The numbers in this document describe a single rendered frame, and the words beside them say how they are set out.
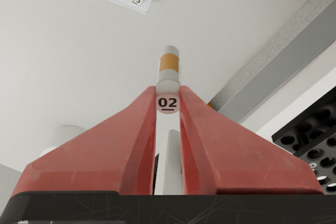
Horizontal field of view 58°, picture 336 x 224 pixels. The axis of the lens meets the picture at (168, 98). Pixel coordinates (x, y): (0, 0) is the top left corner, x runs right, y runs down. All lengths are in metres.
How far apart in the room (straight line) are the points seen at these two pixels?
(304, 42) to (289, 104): 0.05
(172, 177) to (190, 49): 0.14
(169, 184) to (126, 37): 0.16
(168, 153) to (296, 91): 0.14
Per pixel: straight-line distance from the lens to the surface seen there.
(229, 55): 0.34
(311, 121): 0.27
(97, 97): 0.40
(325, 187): 0.29
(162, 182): 0.28
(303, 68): 0.23
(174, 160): 0.30
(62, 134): 0.43
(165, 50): 0.16
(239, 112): 0.26
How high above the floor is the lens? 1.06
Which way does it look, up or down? 52 degrees down
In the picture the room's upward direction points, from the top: 174 degrees counter-clockwise
